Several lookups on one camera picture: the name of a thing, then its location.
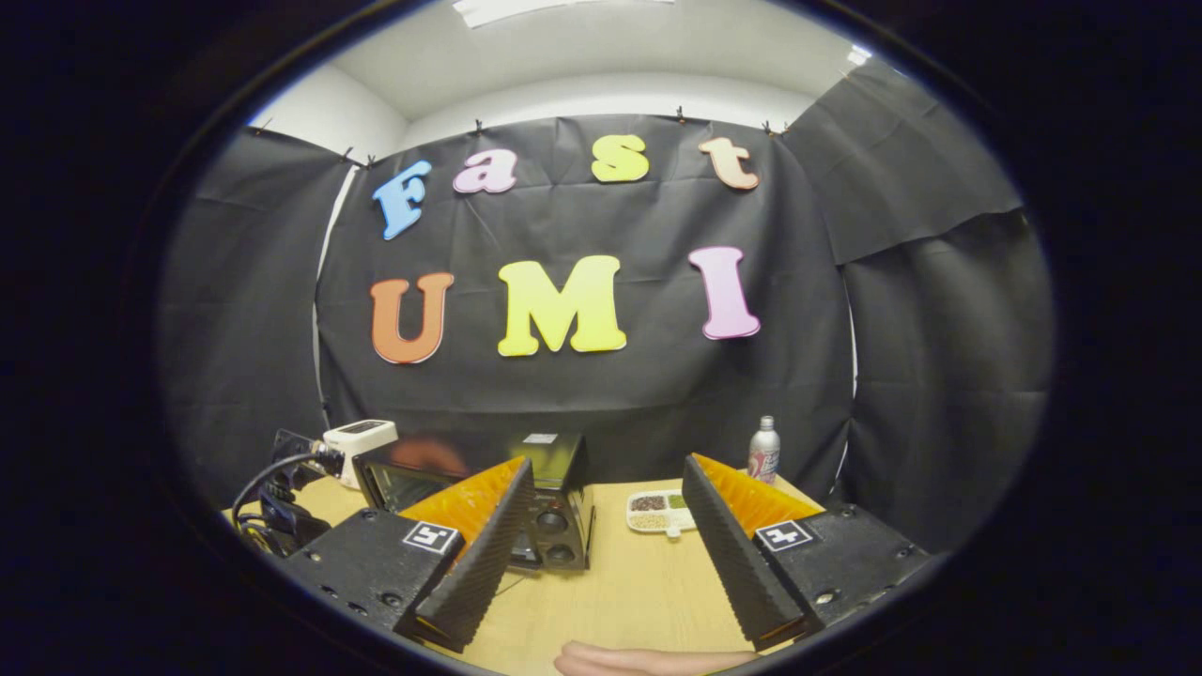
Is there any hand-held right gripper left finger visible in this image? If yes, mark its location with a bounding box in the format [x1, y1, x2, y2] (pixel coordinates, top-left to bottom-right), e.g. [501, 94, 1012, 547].
[279, 455, 537, 654]

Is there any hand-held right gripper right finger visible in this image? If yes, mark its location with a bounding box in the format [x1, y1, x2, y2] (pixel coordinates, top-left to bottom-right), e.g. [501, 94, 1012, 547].
[682, 453, 932, 653]

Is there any black electric oven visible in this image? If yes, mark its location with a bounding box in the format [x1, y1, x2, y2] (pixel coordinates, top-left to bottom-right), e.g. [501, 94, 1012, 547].
[352, 432, 595, 573]

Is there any white toaster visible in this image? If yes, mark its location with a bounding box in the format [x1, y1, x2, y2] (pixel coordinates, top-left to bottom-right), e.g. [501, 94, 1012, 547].
[322, 419, 399, 490]

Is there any white divided seasoning dish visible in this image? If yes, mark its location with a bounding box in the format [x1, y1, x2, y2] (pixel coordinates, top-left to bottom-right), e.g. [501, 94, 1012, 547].
[625, 488, 699, 539]

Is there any silver drink bottle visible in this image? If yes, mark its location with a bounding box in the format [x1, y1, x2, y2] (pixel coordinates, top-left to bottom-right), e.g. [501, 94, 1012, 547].
[747, 416, 782, 486]

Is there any black cable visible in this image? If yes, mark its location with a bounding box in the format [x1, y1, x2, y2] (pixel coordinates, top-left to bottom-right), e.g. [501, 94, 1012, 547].
[232, 453, 320, 555]

